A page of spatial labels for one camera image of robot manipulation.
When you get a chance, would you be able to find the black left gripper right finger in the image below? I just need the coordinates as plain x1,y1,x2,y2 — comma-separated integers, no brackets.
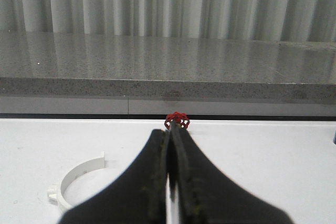
167,123,292,223

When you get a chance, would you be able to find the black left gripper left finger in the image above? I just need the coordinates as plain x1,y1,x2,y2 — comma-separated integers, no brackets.
60,130,169,223

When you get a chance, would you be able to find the white half pipe clamp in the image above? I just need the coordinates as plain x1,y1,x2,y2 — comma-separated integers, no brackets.
47,151,106,211

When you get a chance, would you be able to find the brass valve red handwheel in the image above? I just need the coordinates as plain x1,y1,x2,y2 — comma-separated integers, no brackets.
164,112,190,130

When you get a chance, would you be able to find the grey stone ledge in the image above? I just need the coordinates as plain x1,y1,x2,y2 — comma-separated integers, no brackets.
1,31,335,104

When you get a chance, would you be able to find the white pleated curtain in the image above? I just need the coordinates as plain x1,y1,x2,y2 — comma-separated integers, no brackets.
1,0,335,42

